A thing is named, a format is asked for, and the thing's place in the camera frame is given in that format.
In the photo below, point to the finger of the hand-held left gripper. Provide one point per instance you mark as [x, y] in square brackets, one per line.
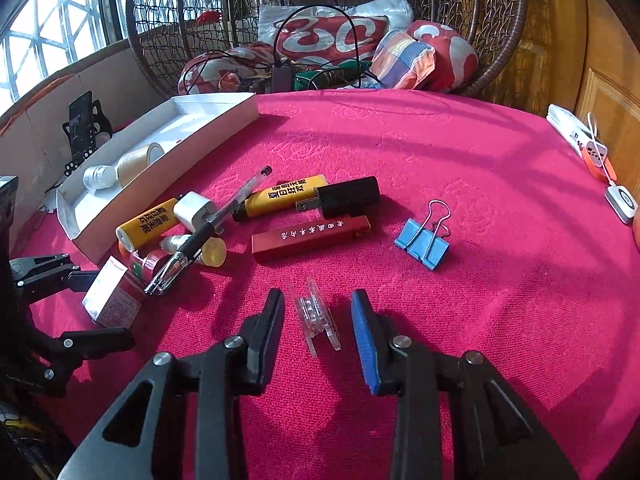
[45, 266]
[95, 341]

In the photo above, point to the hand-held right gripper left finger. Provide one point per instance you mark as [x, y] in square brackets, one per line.
[272, 320]

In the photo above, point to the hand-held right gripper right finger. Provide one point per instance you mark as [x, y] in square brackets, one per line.
[364, 345]

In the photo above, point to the clear plastic clip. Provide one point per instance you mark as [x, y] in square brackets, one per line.
[312, 310]

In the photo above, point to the small red white box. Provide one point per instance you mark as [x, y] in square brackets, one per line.
[112, 300]

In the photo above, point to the small amber bottle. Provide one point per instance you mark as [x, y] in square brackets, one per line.
[212, 252]

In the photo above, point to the red lighter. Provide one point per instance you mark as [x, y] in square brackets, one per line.
[310, 237]

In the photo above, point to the small red round tin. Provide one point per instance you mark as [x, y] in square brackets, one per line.
[142, 262]

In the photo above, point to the white charger plug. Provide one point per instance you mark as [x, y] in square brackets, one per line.
[192, 210]

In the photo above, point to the white cardboard box tray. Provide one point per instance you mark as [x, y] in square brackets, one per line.
[165, 125]

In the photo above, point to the small white bottle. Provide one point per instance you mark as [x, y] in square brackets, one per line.
[100, 176]

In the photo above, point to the yellow lighter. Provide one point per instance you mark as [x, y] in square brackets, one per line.
[147, 222]
[285, 195]

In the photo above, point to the black gel pen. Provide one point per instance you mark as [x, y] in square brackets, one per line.
[197, 237]

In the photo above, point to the blue binder clip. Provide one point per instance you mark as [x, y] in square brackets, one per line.
[420, 245]

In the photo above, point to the black smartphone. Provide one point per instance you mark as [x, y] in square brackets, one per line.
[80, 125]

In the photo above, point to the beige tape roll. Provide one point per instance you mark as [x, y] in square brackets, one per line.
[132, 162]

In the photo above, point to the black phone stand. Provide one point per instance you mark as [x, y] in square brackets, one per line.
[102, 120]

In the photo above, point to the window with metal grille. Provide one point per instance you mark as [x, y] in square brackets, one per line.
[50, 25]

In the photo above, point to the wicker hanging chair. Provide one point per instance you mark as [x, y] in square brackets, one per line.
[160, 35]

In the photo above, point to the green cloth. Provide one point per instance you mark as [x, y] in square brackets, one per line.
[306, 79]

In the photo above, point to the dark power adapter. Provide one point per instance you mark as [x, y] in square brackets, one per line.
[282, 76]

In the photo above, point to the red white seat cushion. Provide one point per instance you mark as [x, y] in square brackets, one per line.
[220, 67]

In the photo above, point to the plaid pillow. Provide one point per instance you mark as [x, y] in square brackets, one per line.
[400, 60]

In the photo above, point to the red white patterned cushion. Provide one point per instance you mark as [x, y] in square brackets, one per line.
[325, 35]

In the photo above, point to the white square button device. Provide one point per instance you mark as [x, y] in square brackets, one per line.
[620, 202]

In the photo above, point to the red apple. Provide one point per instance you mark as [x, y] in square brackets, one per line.
[636, 227]

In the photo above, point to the white power strip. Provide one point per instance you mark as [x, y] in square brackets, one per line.
[560, 117]

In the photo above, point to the red white round cushion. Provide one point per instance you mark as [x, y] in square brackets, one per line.
[455, 55]

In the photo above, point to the white pillow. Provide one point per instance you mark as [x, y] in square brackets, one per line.
[380, 10]

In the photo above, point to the wooden door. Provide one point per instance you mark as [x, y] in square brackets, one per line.
[600, 85]

